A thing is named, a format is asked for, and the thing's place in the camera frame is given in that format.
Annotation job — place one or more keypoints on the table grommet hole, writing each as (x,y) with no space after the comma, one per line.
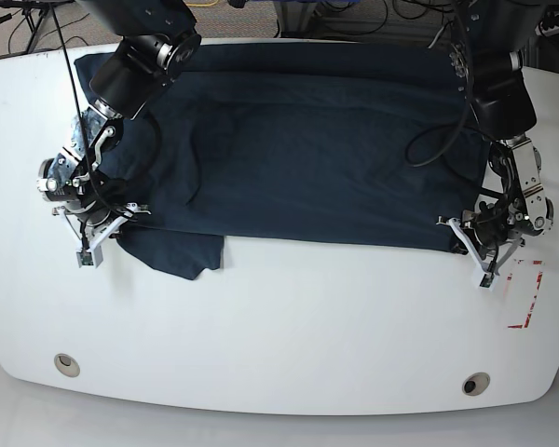
(476,384)
(66,365)

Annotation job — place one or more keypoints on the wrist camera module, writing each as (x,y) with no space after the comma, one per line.
(486,281)
(91,257)

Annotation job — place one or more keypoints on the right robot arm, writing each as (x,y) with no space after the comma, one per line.
(158,38)

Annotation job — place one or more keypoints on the right table grommet hole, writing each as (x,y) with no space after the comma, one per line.
(476,384)

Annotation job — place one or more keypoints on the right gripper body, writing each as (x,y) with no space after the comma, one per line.
(92,225)

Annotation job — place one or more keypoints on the left table grommet hole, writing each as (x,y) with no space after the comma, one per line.
(66,365)

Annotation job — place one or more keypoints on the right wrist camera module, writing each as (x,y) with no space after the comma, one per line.
(91,257)

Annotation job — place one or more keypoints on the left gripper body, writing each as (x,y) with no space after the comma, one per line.
(489,242)

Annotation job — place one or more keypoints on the red tape rectangle marking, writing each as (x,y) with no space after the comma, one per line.
(521,293)

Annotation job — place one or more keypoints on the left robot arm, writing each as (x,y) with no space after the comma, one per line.
(487,45)

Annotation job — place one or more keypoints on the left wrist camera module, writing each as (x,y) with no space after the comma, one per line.
(486,281)

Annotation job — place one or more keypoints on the dark navy t-shirt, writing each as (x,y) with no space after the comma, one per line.
(301,141)

